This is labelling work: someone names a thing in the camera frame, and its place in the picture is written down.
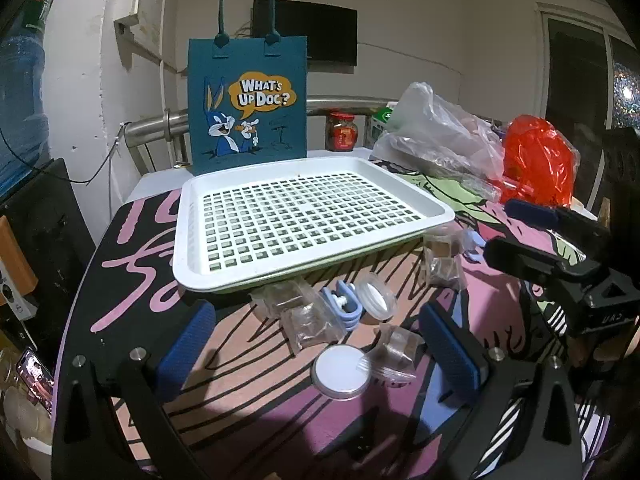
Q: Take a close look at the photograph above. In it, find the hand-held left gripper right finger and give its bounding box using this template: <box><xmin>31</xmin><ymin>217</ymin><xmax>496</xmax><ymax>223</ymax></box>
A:
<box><xmin>417</xmin><ymin>303</ymin><xmax>583</xmax><ymax>480</ymax></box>

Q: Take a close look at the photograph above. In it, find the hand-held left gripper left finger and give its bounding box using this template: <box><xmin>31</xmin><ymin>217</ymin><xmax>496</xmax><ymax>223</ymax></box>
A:
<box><xmin>52</xmin><ymin>301</ymin><xmax>218</xmax><ymax>480</ymax></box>

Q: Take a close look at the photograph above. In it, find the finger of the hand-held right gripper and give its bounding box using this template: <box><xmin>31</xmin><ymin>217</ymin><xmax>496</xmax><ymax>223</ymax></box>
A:
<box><xmin>484</xmin><ymin>237</ymin><xmax>591</xmax><ymax>291</ymax></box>
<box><xmin>504</xmin><ymin>199</ymin><xmax>610</xmax><ymax>253</ymax></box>

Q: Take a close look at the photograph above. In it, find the white perforated plastic tray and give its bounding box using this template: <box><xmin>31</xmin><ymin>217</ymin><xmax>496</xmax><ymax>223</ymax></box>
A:
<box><xmin>172</xmin><ymin>156</ymin><xmax>456</xmax><ymax>295</ymax></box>

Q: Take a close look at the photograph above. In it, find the person's right hand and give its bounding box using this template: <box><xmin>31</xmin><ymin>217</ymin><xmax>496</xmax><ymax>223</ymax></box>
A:
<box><xmin>572</xmin><ymin>330</ymin><xmax>640</xmax><ymax>368</ymax></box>

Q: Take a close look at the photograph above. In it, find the red plastic bag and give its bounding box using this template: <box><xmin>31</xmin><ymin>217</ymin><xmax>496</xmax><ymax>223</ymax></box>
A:
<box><xmin>500</xmin><ymin>114</ymin><xmax>581</xmax><ymax>206</ymax></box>

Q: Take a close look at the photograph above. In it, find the pink cartoon printed blanket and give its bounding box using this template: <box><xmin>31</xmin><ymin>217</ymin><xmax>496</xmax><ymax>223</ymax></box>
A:
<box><xmin>50</xmin><ymin>157</ymin><xmax>616</xmax><ymax>480</ymax></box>

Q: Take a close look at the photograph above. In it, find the clear plastic bag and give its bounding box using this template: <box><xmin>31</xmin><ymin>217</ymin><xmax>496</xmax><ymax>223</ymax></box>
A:
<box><xmin>372</xmin><ymin>81</ymin><xmax>506</xmax><ymax>201</ymax></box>

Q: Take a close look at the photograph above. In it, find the dark glass window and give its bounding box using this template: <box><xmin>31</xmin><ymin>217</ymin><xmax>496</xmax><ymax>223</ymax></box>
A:
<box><xmin>537</xmin><ymin>2</ymin><xmax>640</xmax><ymax>206</ymax></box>

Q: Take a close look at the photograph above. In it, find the smartphone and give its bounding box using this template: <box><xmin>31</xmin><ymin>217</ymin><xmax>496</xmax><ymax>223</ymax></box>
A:
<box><xmin>15</xmin><ymin>347</ymin><xmax>56</xmax><ymax>418</ymax></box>

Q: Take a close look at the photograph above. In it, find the green white carton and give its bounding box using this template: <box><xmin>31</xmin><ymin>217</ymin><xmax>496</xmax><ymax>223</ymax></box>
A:
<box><xmin>365</xmin><ymin>102</ymin><xmax>401</xmax><ymax>150</ymax></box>

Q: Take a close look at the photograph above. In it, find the black cabinet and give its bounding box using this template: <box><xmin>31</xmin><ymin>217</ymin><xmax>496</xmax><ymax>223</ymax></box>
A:
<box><xmin>0</xmin><ymin>157</ymin><xmax>96</xmax><ymax>321</ymax></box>

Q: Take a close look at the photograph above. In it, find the red-lidded glass jar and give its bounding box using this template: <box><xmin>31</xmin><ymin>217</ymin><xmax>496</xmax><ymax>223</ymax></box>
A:
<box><xmin>325</xmin><ymin>111</ymin><xmax>358</xmax><ymax>152</ymax></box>

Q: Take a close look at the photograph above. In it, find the teal cartoon tote bag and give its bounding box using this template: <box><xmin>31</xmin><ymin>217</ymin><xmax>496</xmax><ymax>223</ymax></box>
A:
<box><xmin>187</xmin><ymin>0</ymin><xmax>308</xmax><ymax>177</ymax></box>

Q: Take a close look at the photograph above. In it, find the blue water dispenser bottle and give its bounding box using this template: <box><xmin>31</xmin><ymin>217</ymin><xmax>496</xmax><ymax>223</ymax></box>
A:
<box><xmin>0</xmin><ymin>0</ymin><xmax>61</xmax><ymax>186</ymax></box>

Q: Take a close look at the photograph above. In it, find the black cable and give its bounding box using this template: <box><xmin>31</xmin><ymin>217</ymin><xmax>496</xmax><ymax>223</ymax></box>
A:
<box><xmin>0</xmin><ymin>122</ymin><xmax>133</xmax><ymax>185</ymax></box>

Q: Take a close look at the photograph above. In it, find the black wall television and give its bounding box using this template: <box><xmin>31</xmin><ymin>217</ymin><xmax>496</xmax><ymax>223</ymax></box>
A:
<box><xmin>251</xmin><ymin>0</ymin><xmax>358</xmax><ymax>67</ymax></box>

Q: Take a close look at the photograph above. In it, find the white wall switch box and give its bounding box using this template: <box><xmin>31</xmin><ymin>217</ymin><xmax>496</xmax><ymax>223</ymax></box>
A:
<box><xmin>112</xmin><ymin>0</ymin><xmax>143</xmax><ymax>26</ymax></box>

